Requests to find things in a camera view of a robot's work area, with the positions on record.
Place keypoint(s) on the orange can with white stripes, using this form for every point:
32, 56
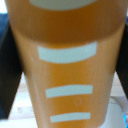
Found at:
66, 76

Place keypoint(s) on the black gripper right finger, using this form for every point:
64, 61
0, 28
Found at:
123, 66

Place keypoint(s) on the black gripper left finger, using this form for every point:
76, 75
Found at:
8, 70

